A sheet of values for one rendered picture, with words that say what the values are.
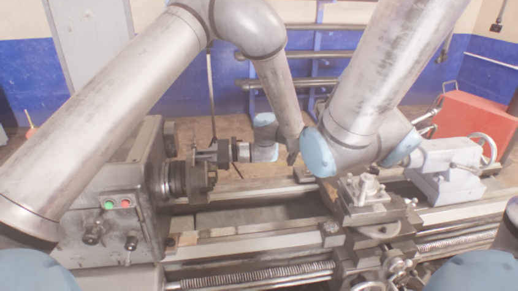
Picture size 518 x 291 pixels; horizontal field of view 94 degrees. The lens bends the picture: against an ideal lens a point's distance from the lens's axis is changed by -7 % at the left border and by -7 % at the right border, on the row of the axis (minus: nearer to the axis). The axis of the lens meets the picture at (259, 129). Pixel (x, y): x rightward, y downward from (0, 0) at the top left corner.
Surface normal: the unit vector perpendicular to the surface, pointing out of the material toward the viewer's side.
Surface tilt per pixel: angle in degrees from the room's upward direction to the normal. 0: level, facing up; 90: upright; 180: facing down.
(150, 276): 32
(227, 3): 65
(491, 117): 90
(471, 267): 5
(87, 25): 90
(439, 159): 86
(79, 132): 52
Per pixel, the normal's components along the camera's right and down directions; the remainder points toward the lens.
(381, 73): -0.53, 0.57
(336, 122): -0.82, 0.32
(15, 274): 0.09, -0.85
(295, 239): 0.10, -0.44
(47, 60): 0.15, 0.47
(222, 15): -0.30, 0.40
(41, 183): 0.66, -0.09
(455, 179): 0.15, 0.07
